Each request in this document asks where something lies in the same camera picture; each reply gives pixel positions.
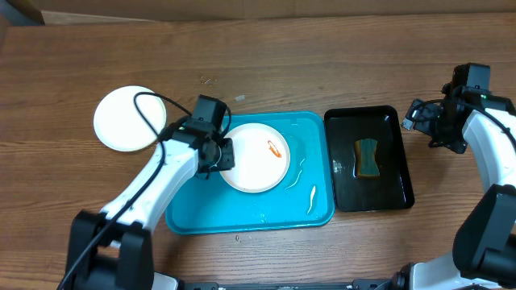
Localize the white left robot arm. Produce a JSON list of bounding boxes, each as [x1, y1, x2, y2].
[[58, 116, 234, 289]]

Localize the white plate with sauce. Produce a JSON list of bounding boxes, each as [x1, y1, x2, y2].
[[93, 85, 167, 152]]

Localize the green yellow sponge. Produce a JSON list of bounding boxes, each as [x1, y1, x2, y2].
[[354, 139, 380, 179]]

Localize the blue plastic tray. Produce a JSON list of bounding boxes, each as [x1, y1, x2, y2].
[[164, 111, 335, 234]]

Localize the pink rimmed white plate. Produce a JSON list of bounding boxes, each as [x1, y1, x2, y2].
[[221, 123, 291, 193]]

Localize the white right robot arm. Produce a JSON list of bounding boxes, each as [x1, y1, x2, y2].
[[377, 94, 515, 289]]

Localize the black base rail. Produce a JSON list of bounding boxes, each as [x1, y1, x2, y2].
[[178, 279, 390, 290]]

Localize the black water tray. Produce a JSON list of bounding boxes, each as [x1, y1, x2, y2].
[[324, 106, 414, 212]]

